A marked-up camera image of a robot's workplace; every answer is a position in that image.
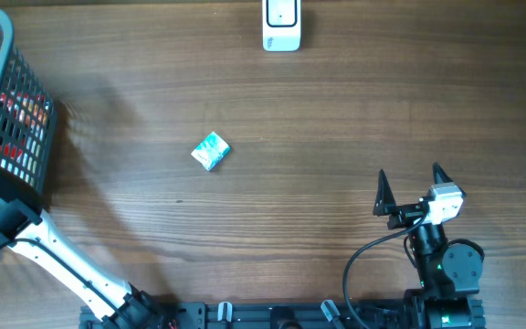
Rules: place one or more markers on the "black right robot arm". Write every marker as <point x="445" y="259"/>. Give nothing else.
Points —
<point x="449" y="270"/>

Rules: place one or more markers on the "grey plastic mesh basket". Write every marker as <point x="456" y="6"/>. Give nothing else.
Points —
<point x="17" y="76"/>

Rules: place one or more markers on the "red snack packet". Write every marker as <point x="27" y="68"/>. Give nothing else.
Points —
<point x="24" y="123"/>

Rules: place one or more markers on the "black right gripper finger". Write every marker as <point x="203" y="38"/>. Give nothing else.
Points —
<point x="384" y="203"/>
<point x="439" y="175"/>

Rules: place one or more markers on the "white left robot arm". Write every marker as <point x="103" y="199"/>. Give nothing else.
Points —
<point x="27" y="229"/>

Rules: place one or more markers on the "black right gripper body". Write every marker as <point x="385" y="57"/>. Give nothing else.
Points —
<point x="405" y="216"/>

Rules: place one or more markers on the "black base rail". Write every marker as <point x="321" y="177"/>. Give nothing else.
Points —
<point x="376" y="314"/>

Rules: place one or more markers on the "teal tissue pack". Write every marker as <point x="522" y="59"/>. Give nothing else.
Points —
<point x="210" y="152"/>

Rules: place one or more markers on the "white barcode scanner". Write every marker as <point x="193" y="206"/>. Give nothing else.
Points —
<point x="281" y="25"/>

